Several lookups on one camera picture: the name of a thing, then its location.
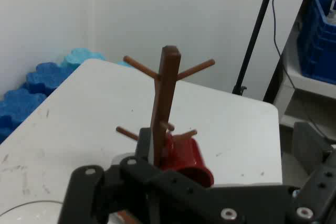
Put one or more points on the grey storage shelf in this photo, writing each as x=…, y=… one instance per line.
x=309, y=89

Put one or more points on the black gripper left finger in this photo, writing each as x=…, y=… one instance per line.
x=136, y=182

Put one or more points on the large blue plastic crate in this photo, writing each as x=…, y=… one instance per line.
x=317, y=51

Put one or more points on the black tripod stand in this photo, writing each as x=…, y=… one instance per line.
x=258, y=24

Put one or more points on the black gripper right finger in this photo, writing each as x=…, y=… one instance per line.
x=323, y=187

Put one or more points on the brown wooden mug tree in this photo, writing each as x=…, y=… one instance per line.
x=168, y=82

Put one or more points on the white plate with dark rim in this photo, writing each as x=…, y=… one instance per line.
x=15, y=214

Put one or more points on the red enamel mug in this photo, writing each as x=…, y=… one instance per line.
x=189, y=161

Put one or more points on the light blue foam mat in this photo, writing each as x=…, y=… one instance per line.
x=81, y=56
x=123, y=64

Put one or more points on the dark blue foam mat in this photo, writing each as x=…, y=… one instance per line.
x=47, y=75
x=18, y=108

